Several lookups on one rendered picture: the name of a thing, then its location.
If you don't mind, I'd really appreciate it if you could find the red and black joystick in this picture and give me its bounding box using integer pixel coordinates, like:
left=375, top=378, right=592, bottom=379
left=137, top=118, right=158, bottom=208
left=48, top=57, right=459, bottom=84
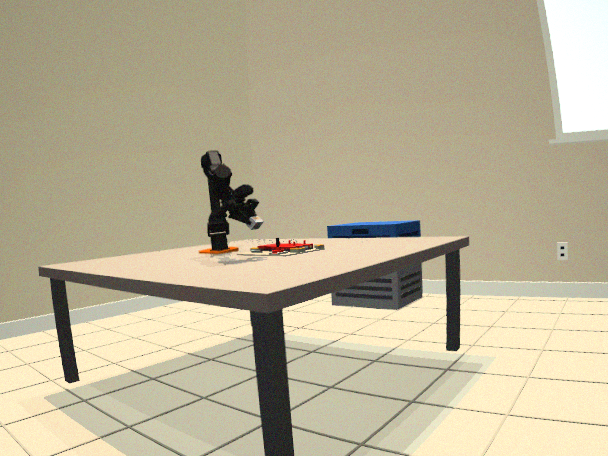
left=271, top=238, right=284, bottom=254

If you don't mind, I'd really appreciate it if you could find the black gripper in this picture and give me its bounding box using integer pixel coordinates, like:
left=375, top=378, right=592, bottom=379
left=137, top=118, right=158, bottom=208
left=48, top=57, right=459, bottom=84
left=218, top=189, right=259, bottom=225

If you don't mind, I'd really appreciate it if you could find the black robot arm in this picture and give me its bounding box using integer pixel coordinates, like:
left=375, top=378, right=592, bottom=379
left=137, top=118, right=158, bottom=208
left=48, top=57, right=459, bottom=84
left=201, top=150, right=253, bottom=251

